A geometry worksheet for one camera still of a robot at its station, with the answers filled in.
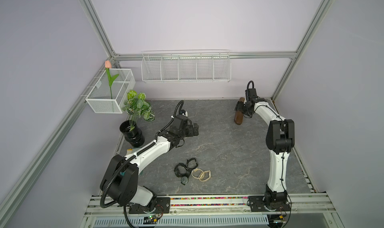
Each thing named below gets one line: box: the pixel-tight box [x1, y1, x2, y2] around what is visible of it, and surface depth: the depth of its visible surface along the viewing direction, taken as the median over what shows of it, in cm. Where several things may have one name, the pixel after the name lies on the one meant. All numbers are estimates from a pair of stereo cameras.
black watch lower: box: [174, 163, 192, 186], surface depth 83 cm
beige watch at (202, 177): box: [199, 170, 211, 182], surface depth 82 cm
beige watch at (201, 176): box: [191, 168, 205, 180], surface depth 82 cm
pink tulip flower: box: [104, 60, 119, 100], surface depth 85 cm
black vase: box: [119, 120, 145, 148], surface depth 89 cm
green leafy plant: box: [122, 90, 156, 131], surface depth 80 cm
